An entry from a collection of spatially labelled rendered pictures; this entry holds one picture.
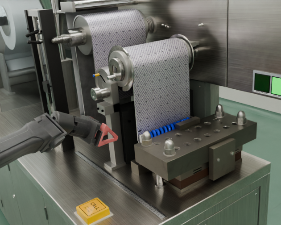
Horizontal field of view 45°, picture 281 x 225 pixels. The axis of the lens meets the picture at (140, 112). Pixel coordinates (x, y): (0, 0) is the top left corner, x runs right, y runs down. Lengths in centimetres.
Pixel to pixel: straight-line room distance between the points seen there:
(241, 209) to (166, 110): 41
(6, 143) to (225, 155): 65
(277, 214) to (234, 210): 136
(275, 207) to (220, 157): 155
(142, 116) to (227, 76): 32
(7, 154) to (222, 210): 68
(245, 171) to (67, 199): 58
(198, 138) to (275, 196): 168
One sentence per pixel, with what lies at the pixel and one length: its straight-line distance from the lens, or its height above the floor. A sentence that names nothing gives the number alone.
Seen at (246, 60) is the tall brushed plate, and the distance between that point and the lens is 115.
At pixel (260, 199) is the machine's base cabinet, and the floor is 77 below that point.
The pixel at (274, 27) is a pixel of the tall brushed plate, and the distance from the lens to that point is 108.
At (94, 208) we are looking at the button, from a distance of 100.
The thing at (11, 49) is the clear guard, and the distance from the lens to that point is 197.
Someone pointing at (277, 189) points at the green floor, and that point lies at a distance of 279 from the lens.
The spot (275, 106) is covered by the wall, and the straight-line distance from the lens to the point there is 406.
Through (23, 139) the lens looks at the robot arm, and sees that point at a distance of 81.
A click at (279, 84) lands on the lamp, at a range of 109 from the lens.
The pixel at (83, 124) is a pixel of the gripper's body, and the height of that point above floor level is 114.
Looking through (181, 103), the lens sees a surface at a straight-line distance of 121.
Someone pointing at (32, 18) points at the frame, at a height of 141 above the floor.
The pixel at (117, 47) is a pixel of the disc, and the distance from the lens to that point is 109.
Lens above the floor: 150
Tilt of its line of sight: 20 degrees down
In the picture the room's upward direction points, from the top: 5 degrees counter-clockwise
